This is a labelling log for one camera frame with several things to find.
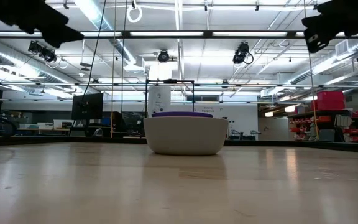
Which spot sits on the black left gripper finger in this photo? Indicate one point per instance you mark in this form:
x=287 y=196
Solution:
x=62 y=35

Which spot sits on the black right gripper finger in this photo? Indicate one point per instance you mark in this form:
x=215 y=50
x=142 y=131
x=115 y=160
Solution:
x=319 y=34

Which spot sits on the purple plastic bowl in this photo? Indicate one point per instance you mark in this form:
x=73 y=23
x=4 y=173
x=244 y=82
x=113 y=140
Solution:
x=182 y=114

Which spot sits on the large grey bowl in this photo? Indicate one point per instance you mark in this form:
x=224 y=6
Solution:
x=185 y=137

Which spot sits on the storage shelf with red bins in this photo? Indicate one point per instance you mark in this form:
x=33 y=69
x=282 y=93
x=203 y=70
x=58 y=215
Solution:
x=331 y=124

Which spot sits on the red storage bin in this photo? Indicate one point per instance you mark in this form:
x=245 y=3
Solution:
x=330 y=100

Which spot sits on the black computer monitor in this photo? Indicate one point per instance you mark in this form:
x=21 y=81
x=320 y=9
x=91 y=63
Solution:
x=87 y=106

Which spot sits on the white pillar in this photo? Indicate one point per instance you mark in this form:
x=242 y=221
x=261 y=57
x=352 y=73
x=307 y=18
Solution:
x=159 y=99

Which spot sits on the round black ceiling camera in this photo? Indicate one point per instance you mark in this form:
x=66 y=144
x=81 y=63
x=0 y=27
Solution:
x=163 y=56

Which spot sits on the black metal frame rig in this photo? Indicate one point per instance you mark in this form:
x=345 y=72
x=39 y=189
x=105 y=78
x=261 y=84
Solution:
x=170 y=81

